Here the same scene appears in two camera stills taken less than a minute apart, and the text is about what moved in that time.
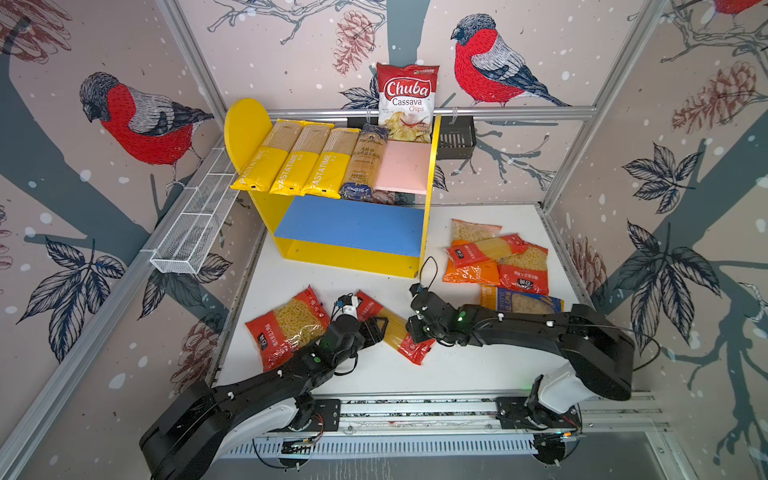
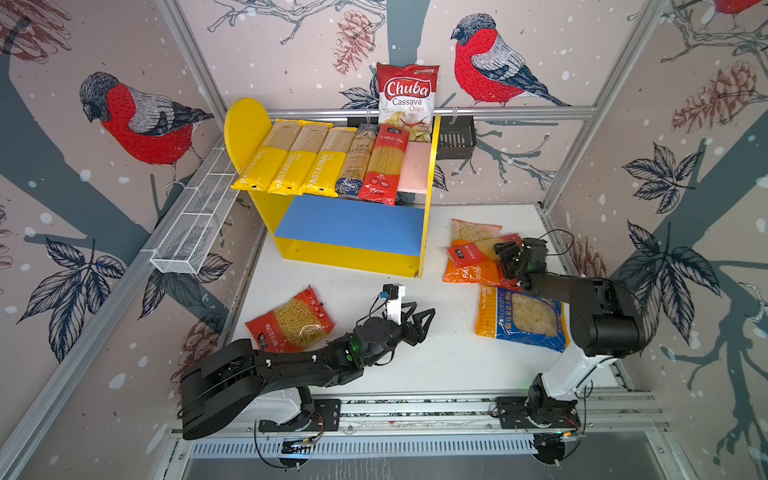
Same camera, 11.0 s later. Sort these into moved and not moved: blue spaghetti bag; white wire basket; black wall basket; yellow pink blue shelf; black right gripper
Moved: black right gripper; blue spaghetti bag
Not moved: white wire basket; yellow pink blue shelf; black wall basket
